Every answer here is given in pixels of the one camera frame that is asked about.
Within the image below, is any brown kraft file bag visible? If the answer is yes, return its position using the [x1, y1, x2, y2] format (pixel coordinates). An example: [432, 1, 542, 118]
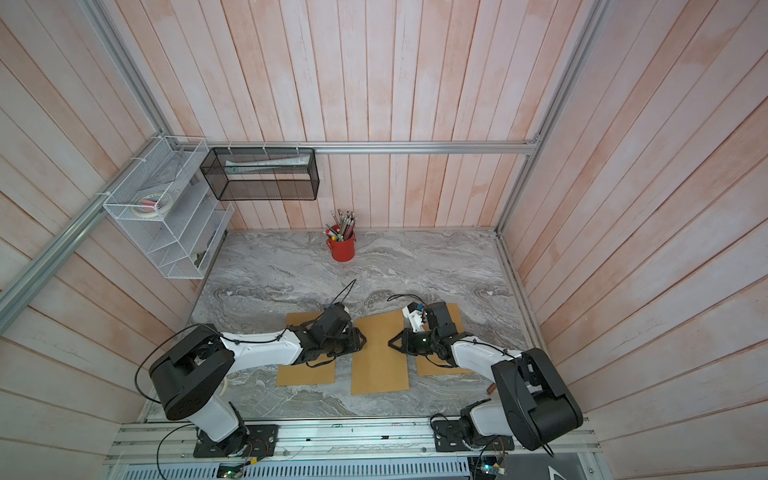
[416, 303, 471, 377]
[351, 311, 409, 395]
[276, 312, 336, 387]

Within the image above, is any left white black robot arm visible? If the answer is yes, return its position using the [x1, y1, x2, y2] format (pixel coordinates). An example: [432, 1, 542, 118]
[149, 303, 367, 456]

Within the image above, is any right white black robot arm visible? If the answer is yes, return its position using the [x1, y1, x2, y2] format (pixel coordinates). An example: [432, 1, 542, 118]
[388, 299, 584, 451]

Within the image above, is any red metal pen bucket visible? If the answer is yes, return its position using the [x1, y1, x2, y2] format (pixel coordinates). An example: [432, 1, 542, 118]
[326, 230, 356, 263]

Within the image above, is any bundle of pens and pencils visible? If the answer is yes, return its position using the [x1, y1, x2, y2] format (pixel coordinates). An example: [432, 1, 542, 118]
[325, 209, 356, 243]

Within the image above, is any tape roll on shelf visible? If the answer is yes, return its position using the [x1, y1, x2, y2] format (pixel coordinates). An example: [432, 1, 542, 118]
[129, 191, 173, 219]

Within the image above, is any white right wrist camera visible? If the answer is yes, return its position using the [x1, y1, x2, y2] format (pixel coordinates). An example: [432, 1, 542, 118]
[402, 302, 427, 332]

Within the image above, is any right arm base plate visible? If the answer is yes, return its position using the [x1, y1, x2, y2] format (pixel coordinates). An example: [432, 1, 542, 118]
[429, 414, 515, 452]

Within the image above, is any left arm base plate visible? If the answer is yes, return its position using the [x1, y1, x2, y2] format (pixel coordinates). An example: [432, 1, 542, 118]
[193, 424, 279, 459]

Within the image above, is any black mesh wall basket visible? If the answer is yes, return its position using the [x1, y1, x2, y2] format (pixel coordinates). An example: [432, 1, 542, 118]
[200, 147, 320, 201]

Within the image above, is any white wire mesh shelf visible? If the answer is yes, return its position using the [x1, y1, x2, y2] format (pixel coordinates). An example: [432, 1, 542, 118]
[104, 136, 233, 280]

